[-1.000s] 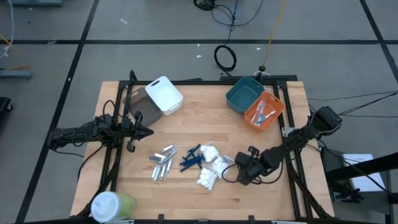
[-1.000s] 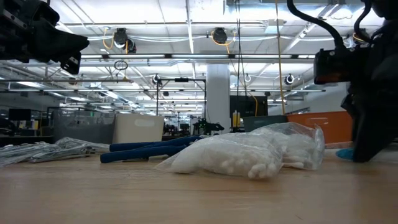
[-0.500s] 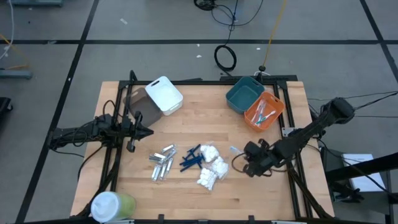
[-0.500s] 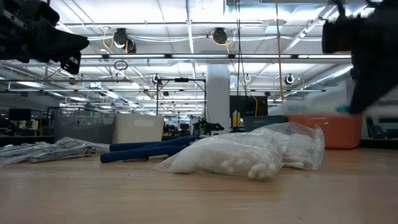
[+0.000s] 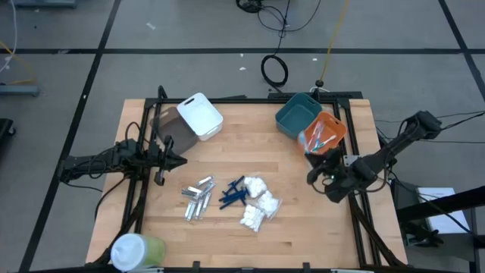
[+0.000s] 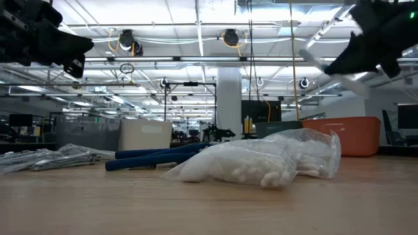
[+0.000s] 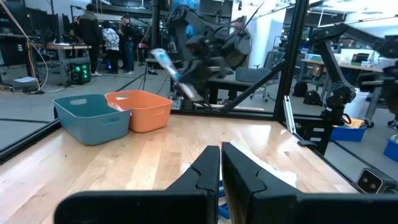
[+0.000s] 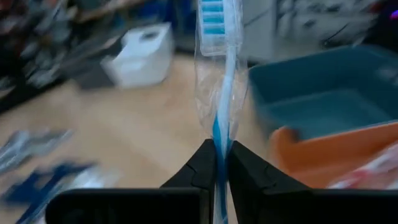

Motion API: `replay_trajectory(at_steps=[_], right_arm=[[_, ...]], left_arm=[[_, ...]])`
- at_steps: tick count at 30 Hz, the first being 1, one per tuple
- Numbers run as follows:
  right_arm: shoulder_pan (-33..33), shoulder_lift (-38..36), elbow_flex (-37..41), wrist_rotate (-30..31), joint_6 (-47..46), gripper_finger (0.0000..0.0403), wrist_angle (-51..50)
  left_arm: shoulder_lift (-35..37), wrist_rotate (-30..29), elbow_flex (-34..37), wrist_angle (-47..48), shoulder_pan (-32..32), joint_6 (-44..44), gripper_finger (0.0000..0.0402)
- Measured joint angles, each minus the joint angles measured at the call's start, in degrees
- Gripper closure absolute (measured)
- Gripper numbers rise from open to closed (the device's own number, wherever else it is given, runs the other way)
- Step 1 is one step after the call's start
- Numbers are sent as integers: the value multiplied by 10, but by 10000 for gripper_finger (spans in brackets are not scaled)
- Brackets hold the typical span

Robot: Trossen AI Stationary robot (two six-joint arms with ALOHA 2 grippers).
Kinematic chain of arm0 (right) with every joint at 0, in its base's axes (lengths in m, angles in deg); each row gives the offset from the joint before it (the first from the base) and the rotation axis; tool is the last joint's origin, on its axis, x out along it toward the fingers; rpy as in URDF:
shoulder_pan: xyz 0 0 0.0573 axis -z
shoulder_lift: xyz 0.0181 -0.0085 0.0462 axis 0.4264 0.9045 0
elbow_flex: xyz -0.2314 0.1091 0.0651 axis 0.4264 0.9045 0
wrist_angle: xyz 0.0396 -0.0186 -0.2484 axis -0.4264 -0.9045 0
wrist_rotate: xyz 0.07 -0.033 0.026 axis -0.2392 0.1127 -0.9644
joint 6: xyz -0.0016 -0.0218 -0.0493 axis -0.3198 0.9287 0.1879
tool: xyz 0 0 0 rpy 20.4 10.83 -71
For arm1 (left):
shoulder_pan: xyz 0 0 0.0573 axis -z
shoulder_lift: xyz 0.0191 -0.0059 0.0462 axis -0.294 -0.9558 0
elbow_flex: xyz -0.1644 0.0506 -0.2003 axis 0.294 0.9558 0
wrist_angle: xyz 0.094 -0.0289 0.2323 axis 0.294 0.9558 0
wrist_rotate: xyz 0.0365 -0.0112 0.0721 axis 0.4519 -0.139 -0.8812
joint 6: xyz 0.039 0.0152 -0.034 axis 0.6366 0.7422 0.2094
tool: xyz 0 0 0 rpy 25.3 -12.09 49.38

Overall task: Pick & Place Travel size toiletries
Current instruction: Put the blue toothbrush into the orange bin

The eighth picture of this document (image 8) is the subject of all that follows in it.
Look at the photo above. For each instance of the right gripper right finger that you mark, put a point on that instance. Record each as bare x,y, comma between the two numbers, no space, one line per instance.
295,208

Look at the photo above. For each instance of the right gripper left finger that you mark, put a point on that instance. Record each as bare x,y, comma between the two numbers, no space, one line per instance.
140,208

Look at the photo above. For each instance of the white cotton pack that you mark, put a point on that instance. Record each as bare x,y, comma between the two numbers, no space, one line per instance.
90,178

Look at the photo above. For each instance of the red toothbrush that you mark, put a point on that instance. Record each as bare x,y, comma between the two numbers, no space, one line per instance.
373,174

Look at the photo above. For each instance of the dark blue disposable razor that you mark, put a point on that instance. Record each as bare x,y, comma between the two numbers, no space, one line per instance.
37,205
46,179

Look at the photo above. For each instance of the silver nail clipper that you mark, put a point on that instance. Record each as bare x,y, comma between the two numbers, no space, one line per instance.
9,152
40,138

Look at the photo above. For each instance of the blue toothbrush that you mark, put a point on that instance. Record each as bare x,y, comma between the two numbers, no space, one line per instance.
224,93

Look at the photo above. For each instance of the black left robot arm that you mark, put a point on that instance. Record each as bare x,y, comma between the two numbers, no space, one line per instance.
37,46

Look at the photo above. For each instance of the orange plastic bin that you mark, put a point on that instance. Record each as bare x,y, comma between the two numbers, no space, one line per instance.
326,161

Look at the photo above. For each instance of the teal plastic bin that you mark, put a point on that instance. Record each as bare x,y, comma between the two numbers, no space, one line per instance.
326,102

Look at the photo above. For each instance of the grey-brown plastic bin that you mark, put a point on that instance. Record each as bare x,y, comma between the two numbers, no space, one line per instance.
93,77

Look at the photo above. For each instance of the white plastic bin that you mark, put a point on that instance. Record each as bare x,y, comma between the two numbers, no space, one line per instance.
140,59

